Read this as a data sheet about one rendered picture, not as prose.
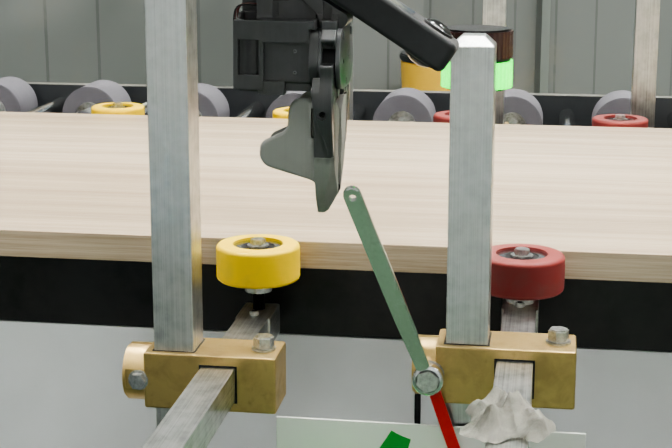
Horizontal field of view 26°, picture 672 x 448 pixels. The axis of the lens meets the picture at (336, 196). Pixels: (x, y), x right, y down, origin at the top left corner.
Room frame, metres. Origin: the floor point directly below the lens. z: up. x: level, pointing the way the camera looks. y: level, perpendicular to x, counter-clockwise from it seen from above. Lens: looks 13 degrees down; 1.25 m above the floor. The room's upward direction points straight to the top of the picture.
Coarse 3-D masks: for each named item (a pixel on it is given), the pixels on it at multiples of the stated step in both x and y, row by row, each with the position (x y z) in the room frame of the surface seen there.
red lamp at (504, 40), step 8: (456, 32) 1.19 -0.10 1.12; (504, 32) 1.19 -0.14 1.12; (512, 32) 1.20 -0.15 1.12; (496, 40) 1.19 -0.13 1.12; (504, 40) 1.19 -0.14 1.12; (512, 40) 1.20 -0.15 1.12; (504, 48) 1.19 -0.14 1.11; (512, 48) 1.21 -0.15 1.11; (504, 56) 1.19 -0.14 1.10; (512, 56) 1.21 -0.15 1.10
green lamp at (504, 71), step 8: (448, 64) 1.20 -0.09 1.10; (496, 64) 1.19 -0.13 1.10; (504, 64) 1.19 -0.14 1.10; (512, 64) 1.21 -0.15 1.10; (448, 72) 1.20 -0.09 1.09; (496, 72) 1.19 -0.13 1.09; (504, 72) 1.19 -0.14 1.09; (512, 72) 1.21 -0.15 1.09; (448, 80) 1.20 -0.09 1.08; (496, 80) 1.19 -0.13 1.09; (504, 80) 1.19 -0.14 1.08; (448, 88) 1.20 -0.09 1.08; (496, 88) 1.19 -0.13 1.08; (504, 88) 1.19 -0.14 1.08
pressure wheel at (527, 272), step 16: (496, 256) 1.30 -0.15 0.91; (512, 256) 1.30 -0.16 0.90; (528, 256) 1.30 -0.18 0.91; (544, 256) 1.31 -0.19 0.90; (560, 256) 1.30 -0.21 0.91; (496, 272) 1.28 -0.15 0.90; (512, 272) 1.27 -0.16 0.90; (528, 272) 1.27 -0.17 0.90; (544, 272) 1.27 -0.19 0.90; (560, 272) 1.29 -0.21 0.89; (496, 288) 1.28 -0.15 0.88; (512, 288) 1.27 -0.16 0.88; (528, 288) 1.27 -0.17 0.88; (544, 288) 1.27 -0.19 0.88; (560, 288) 1.29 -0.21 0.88; (528, 304) 1.30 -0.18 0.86
